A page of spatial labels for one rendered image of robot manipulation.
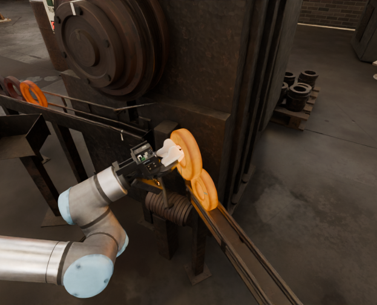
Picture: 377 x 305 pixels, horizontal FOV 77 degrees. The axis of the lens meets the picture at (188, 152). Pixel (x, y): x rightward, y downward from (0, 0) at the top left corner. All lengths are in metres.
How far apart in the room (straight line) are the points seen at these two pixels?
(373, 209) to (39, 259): 1.98
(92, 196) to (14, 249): 0.19
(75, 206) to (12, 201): 1.49
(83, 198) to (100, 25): 0.52
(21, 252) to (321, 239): 1.57
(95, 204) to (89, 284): 0.19
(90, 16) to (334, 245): 1.71
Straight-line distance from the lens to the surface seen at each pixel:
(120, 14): 0.89
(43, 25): 3.97
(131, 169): 0.66
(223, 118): 0.96
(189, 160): 0.66
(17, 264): 0.64
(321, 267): 1.69
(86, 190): 0.68
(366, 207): 2.12
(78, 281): 0.60
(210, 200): 0.83
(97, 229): 0.70
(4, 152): 1.52
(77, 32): 0.95
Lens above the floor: 1.38
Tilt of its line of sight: 41 degrees down
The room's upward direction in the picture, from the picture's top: straight up
